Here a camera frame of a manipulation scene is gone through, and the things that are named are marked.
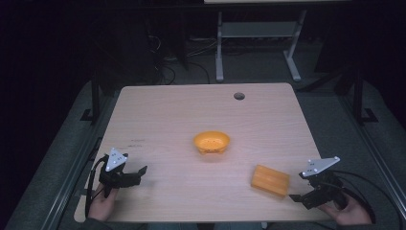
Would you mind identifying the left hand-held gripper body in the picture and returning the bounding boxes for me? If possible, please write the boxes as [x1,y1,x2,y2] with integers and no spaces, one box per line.
[98,147,142,198]

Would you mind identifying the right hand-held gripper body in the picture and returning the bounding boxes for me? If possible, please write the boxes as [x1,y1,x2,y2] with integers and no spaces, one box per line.
[298,155,349,211]

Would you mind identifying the person's left hand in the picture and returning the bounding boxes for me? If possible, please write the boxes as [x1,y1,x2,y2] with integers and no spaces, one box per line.
[87,183,121,222]

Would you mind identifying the person's right hand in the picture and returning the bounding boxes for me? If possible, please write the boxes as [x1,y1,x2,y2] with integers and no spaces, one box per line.
[317,193,373,226]

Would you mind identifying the orange soap bar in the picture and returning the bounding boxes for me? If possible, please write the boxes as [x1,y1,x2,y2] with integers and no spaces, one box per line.
[250,164,291,198]

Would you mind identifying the orange soap dish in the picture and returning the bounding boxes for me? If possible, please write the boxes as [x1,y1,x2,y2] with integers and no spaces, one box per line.
[192,130,232,155]

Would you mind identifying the black metal stand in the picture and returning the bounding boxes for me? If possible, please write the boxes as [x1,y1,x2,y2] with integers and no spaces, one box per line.
[350,61,379,127]
[79,60,103,125]

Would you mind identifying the white metal stand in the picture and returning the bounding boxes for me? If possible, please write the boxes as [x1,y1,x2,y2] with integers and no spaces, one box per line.
[214,9,308,83]

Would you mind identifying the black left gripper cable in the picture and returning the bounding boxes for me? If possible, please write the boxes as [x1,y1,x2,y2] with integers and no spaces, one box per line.
[83,153,110,219]

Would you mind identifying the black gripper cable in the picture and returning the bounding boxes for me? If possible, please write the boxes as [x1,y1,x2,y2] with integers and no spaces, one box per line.
[330,170,404,230]
[83,153,110,219]

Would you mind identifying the grey metal rail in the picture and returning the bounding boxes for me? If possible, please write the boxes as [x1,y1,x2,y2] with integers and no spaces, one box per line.
[37,95,113,230]
[338,95,406,212]

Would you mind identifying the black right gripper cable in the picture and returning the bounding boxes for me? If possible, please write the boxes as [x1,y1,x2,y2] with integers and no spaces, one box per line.
[330,170,404,230]

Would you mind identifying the black floor cables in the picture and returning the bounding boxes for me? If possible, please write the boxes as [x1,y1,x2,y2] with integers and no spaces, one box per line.
[147,33,212,85]

